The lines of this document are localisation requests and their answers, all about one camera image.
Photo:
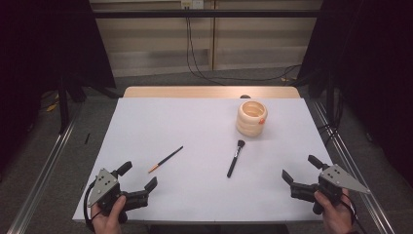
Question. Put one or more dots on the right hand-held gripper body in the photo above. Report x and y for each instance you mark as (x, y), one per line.
(337, 180)

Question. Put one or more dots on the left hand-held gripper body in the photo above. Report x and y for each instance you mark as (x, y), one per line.
(107, 190)

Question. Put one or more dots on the thin black orange-tipped brush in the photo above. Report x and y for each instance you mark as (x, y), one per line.
(165, 159)

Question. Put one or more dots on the black makeup brush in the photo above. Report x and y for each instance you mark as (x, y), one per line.
(234, 161)

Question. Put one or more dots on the cream ribbed brush holder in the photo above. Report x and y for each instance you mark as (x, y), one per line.
(251, 118)

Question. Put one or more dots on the person's left hand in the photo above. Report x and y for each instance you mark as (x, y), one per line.
(108, 219)

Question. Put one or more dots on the person's right hand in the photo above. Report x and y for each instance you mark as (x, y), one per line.
(334, 216)

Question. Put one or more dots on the white table mat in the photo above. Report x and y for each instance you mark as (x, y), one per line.
(195, 188)

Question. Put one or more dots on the yellow floor tag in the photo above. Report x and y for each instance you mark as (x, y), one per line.
(52, 107)

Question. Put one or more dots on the wooden table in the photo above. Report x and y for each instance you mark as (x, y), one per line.
(195, 92)

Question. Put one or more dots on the black curtain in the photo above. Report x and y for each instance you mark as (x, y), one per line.
(39, 48)
(373, 65)

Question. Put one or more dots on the aluminium floor rail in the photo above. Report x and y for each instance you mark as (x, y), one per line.
(350, 165)
(42, 175)

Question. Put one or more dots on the black stand post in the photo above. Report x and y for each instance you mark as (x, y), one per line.
(330, 97)

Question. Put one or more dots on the wooden wall strip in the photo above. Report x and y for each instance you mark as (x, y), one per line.
(214, 35)

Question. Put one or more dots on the black horizontal frame bar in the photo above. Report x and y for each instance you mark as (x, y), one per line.
(201, 13)

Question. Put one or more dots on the white wall socket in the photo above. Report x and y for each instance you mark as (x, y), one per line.
(192, 3)

